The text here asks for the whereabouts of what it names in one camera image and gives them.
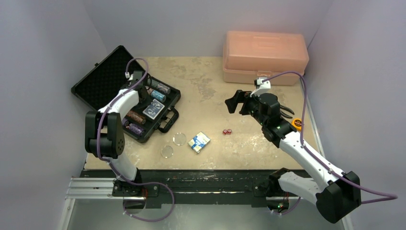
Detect blue patterned card deck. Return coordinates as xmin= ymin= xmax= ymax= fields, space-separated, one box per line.
xmin=143 ymin=99 xmax=165 ymax=120

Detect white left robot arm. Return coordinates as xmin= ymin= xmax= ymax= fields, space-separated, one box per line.
xmin=85 ymin=71 xmax=147 ymax=196

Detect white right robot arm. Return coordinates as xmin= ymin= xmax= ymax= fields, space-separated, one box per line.
xmin=225 ymin=90 xmax=361 ymax=223

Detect black poker set case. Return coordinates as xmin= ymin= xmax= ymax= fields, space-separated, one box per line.
xmin=71 ymin=46 xmax=181 ymax=143

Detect blue chip stack lower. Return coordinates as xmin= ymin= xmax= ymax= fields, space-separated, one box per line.
xmin=150 ymin=90 xmax=166 ymax=103

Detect yellow tape measure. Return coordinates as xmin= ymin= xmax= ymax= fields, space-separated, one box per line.
xmin=291 ymin=118 xmax=303 ymax=131

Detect brown chip stack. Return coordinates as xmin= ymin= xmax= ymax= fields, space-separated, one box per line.
xmin=127 ymin=111 xmax=146 ymax=125

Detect pink plastic toolbox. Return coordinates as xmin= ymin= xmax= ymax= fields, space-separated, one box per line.
xmin=223 ymin=31 xmax=309 ymax=86

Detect purple chip stack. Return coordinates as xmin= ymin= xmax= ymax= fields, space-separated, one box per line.
xmin=127 ymin=123 xmax=145 ymax=136

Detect blue striped card deck box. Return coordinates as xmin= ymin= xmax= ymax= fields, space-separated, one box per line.
xmin=188 ymin=132 xmax=211 ymax=154

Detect clear round disc upper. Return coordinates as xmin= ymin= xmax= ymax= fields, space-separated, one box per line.
xmin=172 ymin=133 xmax=186 ymax=146

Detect clear round disc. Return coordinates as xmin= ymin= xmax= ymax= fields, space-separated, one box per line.
xmin=172 ymin=133 xmax=186 ymax=146
xmin=161 ymin=145 xmax=174 ymax=159

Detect clear round disc lower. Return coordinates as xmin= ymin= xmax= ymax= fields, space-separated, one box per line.
xmin=161 ymin=145 xmax=174 ymax=159

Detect black handled pliers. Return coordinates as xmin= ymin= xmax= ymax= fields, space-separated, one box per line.
xmin=280 ymin=105 xmax=295 ymax=119

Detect black table edge rail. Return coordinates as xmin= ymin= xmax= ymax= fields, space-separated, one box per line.
xmin=80 ymin=170 xmax=298 ymax=208

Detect aluminium frame rail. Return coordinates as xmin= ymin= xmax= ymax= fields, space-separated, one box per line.
xmin=65 ymin=178 xmax=114 ymax=199

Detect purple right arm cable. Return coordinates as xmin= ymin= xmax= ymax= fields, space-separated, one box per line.
xmin=258 ymin=71 xmax=398 ymax=217

